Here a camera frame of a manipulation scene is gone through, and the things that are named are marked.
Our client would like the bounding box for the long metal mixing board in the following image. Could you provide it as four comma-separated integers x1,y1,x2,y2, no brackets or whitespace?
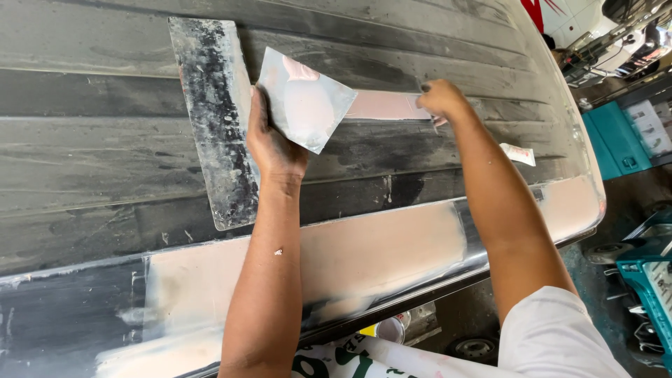
167,17,261,232

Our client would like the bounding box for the square metal putty plate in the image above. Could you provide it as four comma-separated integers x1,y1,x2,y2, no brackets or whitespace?
257,46,359,155

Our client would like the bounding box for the person's right hand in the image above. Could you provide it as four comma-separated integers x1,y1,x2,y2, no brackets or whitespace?
417,79,472,127

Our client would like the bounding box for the teal metal cabinet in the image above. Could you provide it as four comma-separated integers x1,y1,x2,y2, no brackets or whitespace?
581,101,653,181

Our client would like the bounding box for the black tyre with grey rim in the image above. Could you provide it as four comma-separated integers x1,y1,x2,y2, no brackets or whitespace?
445,335,500,364

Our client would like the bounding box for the white vehicle with red mark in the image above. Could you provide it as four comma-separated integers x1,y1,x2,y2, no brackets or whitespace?
520,0,672,89

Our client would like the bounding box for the small black wheel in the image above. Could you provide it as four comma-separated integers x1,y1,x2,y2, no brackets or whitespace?
584,242,637,265

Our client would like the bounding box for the white putty tube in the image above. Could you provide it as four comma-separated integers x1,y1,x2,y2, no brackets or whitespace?
498,142,537,168

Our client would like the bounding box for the person's white shirt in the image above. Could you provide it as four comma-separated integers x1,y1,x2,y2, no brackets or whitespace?
497,286,632,378

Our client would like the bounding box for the person's left hand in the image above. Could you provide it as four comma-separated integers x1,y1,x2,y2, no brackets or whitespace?
246,86,310,180

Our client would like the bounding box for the white banner with green letters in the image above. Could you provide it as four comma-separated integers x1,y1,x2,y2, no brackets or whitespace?
290,334,505,378

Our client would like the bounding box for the sanded grey vehicle roof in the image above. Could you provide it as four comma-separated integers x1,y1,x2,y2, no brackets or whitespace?
0,0,608,378

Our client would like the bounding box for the teal three-wheeled vehicle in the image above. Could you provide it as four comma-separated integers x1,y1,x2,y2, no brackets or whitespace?
604,207,672,372

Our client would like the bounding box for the open paint can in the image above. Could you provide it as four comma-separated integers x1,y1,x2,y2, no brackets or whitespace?
374,312,412,345

